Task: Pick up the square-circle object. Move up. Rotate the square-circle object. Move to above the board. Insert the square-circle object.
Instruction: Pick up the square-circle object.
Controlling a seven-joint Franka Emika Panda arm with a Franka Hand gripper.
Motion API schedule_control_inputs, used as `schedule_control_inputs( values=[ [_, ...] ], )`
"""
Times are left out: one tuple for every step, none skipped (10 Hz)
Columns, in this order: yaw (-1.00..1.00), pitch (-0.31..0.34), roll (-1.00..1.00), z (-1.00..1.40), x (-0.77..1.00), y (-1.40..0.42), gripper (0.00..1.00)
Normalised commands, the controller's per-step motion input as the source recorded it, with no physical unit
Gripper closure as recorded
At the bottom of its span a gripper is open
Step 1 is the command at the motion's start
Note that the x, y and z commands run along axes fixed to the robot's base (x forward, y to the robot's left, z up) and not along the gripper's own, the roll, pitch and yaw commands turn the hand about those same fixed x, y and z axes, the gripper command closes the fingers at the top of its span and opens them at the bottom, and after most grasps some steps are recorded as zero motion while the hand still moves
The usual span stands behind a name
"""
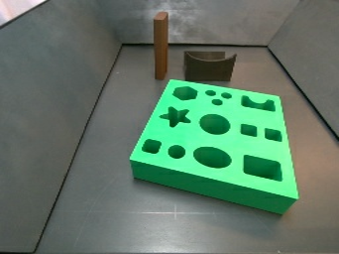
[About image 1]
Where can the brown two-pronged peg block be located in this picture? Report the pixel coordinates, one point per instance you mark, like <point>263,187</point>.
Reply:
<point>161,44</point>

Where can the green foam shape-sorter board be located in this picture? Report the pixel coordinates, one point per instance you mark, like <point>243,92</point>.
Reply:
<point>215,141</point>

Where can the dark grey curved arch block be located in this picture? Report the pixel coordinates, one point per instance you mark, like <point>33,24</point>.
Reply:
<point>209,66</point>

